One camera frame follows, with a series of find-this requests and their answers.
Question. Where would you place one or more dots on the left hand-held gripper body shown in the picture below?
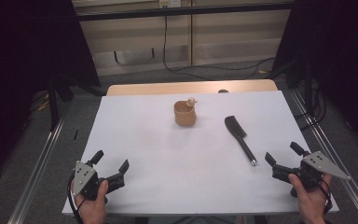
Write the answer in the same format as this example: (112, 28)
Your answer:
(85, 177)

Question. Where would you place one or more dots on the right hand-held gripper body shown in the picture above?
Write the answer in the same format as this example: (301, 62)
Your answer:
(317, 165)

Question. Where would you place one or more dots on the person's left hand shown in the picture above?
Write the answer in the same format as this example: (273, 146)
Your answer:
(93, 211)

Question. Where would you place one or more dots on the person's right hand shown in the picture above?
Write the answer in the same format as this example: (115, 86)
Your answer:
(312, 205)

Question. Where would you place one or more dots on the small black floor piece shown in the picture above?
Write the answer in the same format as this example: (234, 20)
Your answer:
(75, 134)

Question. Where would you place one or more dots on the white table sheet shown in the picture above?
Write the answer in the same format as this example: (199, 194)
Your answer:
(167, 161)

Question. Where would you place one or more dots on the black spatula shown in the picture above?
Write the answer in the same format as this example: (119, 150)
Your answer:
(234, 126)

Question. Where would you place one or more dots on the black stand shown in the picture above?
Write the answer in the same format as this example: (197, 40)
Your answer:
(53, 102)

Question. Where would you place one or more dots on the tan cup with figure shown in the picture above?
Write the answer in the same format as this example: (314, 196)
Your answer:
(185, 115)

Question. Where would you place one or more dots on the small dark round object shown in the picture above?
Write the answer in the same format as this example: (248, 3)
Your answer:
(223, 91)

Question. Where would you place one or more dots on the dark curtain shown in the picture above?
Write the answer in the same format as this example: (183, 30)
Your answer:
(21, 71)
(338, 53)

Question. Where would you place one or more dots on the black horizontal bar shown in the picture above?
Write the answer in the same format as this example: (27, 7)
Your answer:
(183, 11)

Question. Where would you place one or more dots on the metal floor rail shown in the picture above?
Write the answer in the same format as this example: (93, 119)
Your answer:
(37, 174)
(338, 155)

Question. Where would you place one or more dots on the white wall socket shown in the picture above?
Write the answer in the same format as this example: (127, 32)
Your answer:
(170, 3)

